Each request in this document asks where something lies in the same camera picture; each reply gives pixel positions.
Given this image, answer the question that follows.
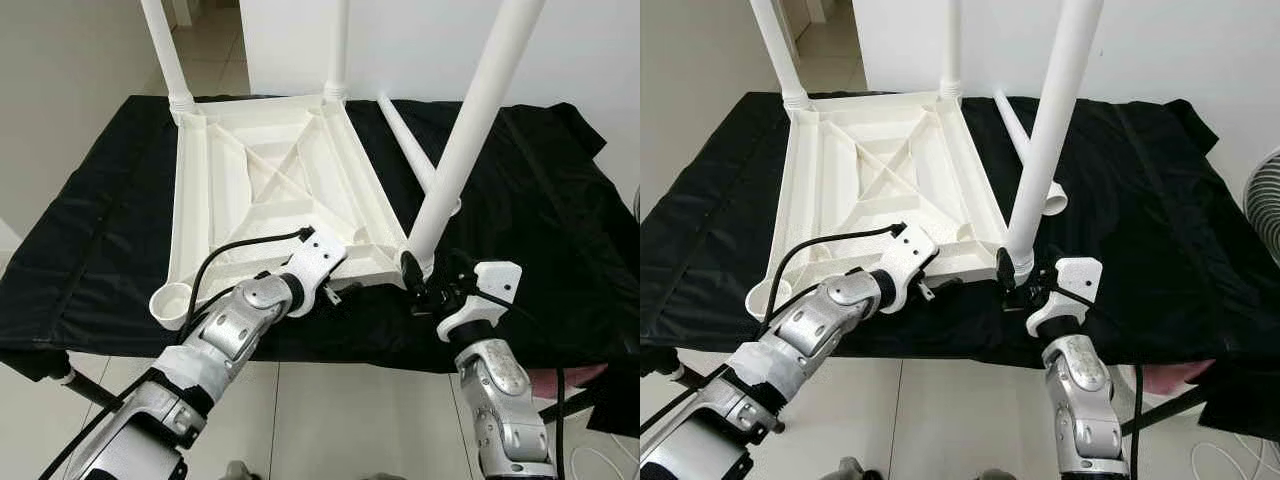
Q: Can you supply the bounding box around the white plastic table top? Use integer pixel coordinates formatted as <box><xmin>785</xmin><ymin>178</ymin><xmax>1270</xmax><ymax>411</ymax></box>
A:
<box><xmin>745</xmin><ymin>90</ymin><xmax>1031</xmax><ymax>323</ymax></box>
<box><xmin>148</xmin><ymin>93</ymin><xmax>436</xmax><ymax>326</ymax></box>

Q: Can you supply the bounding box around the white tapered table leg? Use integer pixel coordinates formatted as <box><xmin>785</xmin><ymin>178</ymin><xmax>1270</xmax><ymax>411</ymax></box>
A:
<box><xmin>140</xmin><ymin>0</ymin><xmax>196</xmax><ymax>116</ymax></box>
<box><xmin>940</xmin><ymin>0</ymin><xmax>964</xmax><ymax>101</ymax></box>
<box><xmin>378</xmin><ymin>93</ymin><xmax>463</xmax><ymax>218</ymax></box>
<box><xmin>405</xmin><ymin>0</ymin><xmax>546</xmax><ymax>276</ymax></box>
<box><xmin>750</xmin><ymin>0</ymin><xmax>811</xmax><ymax>113</ymax></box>
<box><xmin>993</xmin><ymin>90</ymin><xmax>1069</xmax><ymax>216</ymax></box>
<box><xmin>325</xmin><ymin>0</ymin><xmax>351</xmax><ymax>101</ymax></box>
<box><xmin>1003</xmin><ymin>0</ymin><xmax>1106</xmax><ymax>276</ymax></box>

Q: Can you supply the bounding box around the black table cloth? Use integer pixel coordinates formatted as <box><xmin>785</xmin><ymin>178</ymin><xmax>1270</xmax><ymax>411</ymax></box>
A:
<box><xmin>0</xmin><ymin>95</ymin><xmax>641</xmax><ymax>376</ymax></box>
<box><xmin>640</xmin><ymin>92</ymin><xmax>1280</xmax><ymax>441</ymax></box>

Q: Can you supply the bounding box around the pink soft item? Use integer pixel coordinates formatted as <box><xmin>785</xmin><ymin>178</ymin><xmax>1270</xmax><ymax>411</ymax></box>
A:
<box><xmin>525</xmin><ymin>365</ymin><xmax>609</xmax><ymax>401</ymax></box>
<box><xmin>1140</xmin><ymin>362</ymin><xmax>1216</xmax><ymax>396</ymax></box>

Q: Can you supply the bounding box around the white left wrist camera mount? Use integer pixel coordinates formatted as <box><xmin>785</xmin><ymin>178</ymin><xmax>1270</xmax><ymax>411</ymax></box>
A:
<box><xmin>880</xmin><ymin>222</ymin><xmax>941</xmax><ymax>313</ymax></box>
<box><xmin>285</xmin><ymin>228</ymin><xmax>348</xmax><ymax>316</ymax></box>

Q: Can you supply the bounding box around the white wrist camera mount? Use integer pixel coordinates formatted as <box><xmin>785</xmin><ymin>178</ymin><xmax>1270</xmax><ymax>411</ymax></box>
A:
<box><xmin>880</xmin><ymin>222</ymin><xmax>941</xmax><ymax>313</ymax></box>
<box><xmin>1027</xmin><ymin>257</ymin><xmax>1104</xmax><ymax>338</ymax></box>
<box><xmin>437</xmin><ymin>260</ymin><xmax>524</xmax><ymax>343</ymax></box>
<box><xmin>285</xmin><ymin>228</ymin><xmax>348</xmax><ymax>316</ymax></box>

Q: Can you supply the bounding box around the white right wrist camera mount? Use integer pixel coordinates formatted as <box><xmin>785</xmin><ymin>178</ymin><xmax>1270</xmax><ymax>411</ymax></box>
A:
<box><xmin>437</xmin><ymin>260</ymin><xmax>524</xmax><ymax>343</ymax></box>
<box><xmin>1027</xmin><ymin>257</ymin><xmax>1104</xmax><ymax>338</ymax></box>

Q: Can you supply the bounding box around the white power cable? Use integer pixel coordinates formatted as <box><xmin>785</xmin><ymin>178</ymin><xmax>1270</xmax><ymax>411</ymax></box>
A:
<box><xmin>1190</xmin><ymin>440</ymin><xmax>1280</xmax><ymax>480</ymax></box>
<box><xmin>570</xmin><ymin>440</ymin><xmax>629</xmax><ymax>480</ymax></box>

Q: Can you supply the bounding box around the white pedestal fan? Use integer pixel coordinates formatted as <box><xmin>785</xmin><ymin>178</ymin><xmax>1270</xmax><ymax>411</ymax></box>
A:
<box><xmin>1243</xmin><ymin>148</ymin><xmax>1280</xmax><ymax>266</ymax></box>

